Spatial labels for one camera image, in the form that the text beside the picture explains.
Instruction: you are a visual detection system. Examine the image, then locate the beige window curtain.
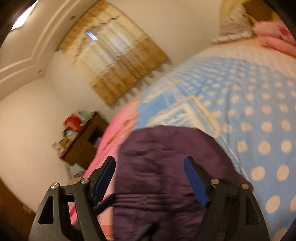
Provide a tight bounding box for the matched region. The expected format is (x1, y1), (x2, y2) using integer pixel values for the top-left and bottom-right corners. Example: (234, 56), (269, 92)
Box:
(57, 1), (168, 105)

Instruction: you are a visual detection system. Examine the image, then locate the grey patterned pillow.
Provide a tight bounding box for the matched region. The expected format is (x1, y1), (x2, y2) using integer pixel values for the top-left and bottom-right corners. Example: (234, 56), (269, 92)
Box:
(212, 4), (253, 44)

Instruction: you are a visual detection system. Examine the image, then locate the red gift box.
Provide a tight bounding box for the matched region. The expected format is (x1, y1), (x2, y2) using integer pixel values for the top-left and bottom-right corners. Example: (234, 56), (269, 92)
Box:
(64, 114), (82, 132)

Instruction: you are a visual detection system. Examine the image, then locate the pink folded quilt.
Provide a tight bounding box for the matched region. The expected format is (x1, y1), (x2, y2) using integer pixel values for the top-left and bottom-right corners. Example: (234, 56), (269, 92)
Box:
(253, 20), (295, 57)

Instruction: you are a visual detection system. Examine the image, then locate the brown wooden desk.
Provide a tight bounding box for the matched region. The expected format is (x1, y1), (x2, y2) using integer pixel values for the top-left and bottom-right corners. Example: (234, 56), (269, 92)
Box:
(59, 111), (109, 170)

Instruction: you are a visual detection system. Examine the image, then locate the purple padded jacket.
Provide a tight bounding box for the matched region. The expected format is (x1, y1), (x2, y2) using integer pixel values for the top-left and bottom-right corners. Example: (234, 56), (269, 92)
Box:
(113, 126), (246, 240)

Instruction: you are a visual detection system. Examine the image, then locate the pink and blue bedspread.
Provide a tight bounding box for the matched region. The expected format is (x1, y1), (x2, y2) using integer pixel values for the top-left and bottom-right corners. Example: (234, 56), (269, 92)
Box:
(85, 39), (295, 240)

